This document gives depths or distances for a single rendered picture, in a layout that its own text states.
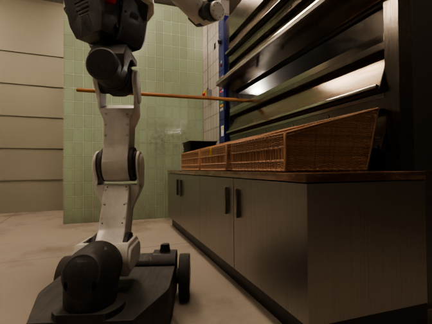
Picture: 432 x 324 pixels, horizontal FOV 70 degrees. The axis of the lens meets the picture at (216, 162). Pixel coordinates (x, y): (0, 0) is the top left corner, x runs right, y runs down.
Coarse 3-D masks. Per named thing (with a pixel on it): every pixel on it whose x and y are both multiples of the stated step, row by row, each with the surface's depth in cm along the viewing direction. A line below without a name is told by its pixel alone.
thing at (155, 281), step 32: (96, 256) 89; (160, 256) 137; (64, 288) 87; (96, 288) 87; (128, 288) 110; (160, 288) 110; (32, 320) 87; (64, 320) 86; (96, 320) 86; (128, 320) 87; (160, 320) 103
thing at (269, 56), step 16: (320, 0) 150; (336, 0) 145; (352, 0) 143; (368, 0) 141; (304, 16) 162; (320, 16) 160; (336, 16) 157; (352, 16) 155; (288, 32) 180; (304, 32) 177; (320, 32) 174; (272, 48) 203; (288, 48) 199; (240, 64) 241; (256, 64) 232; (272, 64) 228; (224, 80) 279; (240, 80) 272
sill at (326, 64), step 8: (368, 40) 141; (376, 40) 136; (352, 48) 150; (360, 48) 145; (368, 48) 141; (336, 56) 161; (344, 56) 155; (320, 64) 173; (328, 64) 166; (304, 72) 187; (312, 72) 179; (288, 80) 204; (296, 80) 195; (272, 88) 224; (280, 88) 213; (256, 96) 247; (264, 96) 235; (240, 104) 277; (248, 104) 263
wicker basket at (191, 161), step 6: (198, 150) 231; (186, 156) 264; (192, 156) 247; (198, 156) 232; (186, 162) 265; (192, 162) 247; (198, 162) 232; (186, 168) 263; (192, 168) 246; (198, 168) 232
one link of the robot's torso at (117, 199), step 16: (96, 176) 125; (144, 176) 133; (96, 192) 125; (112, 192) 124; (128, 192) 124; (112, 208) 121; (128, 208) 123; (112, 224) 118; (128, 224) 123; (96, 240) 114; (112, 240) 114; (128, 240) 116
